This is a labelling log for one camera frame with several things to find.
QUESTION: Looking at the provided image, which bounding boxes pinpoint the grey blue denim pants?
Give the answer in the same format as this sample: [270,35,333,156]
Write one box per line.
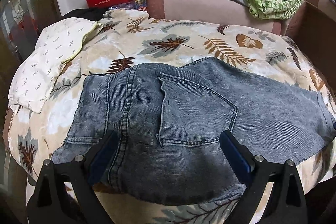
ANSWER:
[52,57,335,206]

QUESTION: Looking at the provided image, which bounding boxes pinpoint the white patterned pillow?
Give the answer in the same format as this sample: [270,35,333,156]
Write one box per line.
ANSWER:
[8,17,102,114]

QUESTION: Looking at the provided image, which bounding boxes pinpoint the leaf pattern beige blanket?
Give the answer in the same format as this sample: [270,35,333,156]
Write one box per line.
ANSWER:
[7,8,336,224]

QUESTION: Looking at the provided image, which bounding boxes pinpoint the dark wooden wardrobe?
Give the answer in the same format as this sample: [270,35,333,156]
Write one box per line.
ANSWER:
[0,0,61,62]

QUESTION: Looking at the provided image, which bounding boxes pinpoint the colourful snack packet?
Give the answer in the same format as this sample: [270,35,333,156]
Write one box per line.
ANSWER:
[109,0,147,11]

